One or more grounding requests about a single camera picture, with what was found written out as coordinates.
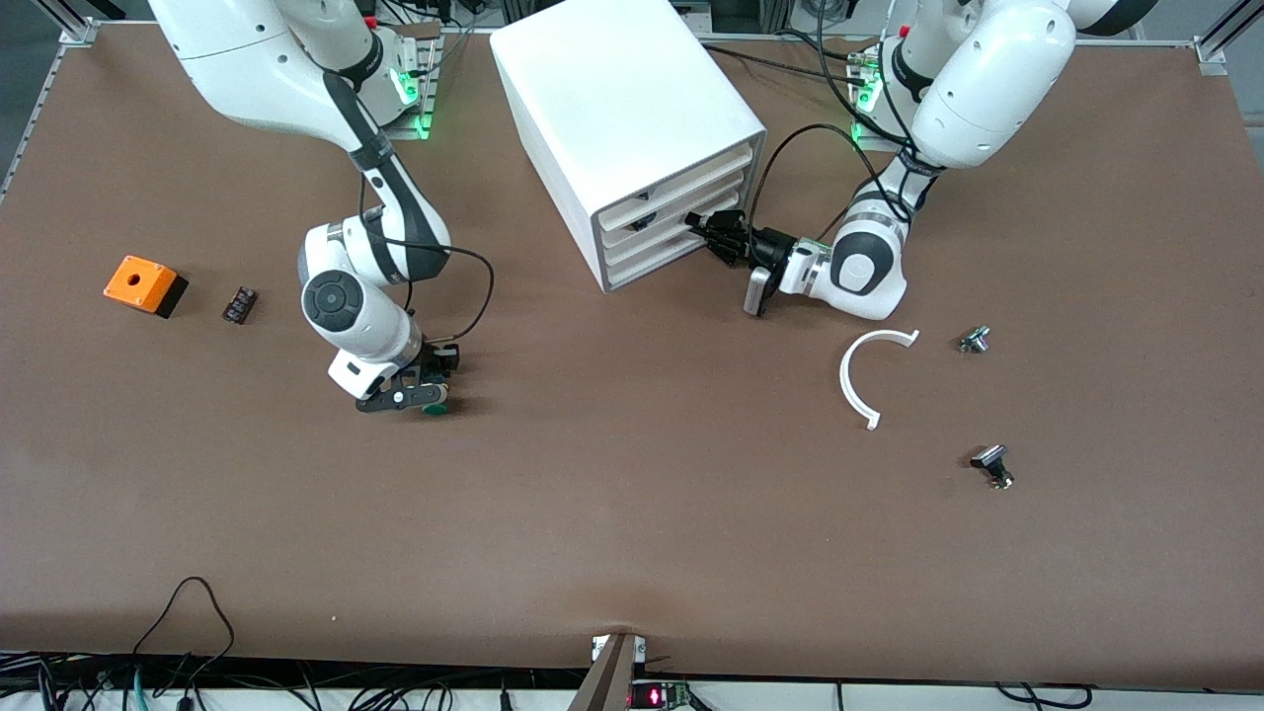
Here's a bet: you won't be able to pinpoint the aluminium frame corner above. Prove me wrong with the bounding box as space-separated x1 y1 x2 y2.
1193 0 1264 78
28 0 102 46

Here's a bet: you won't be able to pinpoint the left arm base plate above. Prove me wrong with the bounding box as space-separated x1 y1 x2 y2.
849 47 919 151

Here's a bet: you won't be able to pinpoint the white curved plastic arc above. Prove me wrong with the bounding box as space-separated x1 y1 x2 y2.
838 328 921 432

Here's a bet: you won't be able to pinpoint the black-headed silver button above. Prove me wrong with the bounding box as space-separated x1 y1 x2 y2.
969 443 1016 492

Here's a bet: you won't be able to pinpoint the black cable bundle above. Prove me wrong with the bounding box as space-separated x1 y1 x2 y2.
0 652 593 711

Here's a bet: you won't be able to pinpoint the orange button box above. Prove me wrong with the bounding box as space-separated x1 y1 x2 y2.
103 255 190 320

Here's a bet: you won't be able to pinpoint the red LED display board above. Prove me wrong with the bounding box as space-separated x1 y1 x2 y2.
630 679 694 711

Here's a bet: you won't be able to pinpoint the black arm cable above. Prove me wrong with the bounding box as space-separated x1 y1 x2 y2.
748 123 914 238
357 183 495 347

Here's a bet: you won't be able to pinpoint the black cables behind cabinet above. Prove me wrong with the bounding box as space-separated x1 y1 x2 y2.
696 28 880 92

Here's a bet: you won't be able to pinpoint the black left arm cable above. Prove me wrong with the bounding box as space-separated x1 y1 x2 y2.
748 123 914 238

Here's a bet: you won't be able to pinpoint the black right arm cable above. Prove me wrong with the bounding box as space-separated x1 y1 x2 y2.
357 183 495 347

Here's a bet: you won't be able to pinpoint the black looped cable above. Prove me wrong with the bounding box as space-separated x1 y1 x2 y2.
128 577 238 692

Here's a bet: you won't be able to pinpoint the short black cable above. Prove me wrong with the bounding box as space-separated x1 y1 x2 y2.
992 681 1095 711

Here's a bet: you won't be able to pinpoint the wooden camera post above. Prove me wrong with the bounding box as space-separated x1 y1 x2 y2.
568 632 639 711

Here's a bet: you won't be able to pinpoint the white drawer cabinet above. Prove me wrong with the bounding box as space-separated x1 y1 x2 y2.
489 0 768 294

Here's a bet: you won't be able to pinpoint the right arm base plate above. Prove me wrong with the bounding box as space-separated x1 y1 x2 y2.
370 30 442 142

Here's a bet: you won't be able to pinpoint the white drawer with tan front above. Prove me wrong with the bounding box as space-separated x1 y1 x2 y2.
602 191 744 268
604 210 740 289
598 170 750 250
592 143 759 233

